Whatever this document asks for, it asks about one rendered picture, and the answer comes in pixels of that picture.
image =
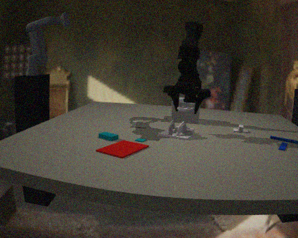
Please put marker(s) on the teal rectangular block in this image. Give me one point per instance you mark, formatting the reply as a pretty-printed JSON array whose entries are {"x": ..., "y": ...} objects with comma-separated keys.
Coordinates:
[{"x": 108, "y": 136}]

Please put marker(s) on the red flat plate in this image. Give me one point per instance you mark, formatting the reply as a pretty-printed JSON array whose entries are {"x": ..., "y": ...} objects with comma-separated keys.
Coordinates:
[{"x": 122, "y": 149}]

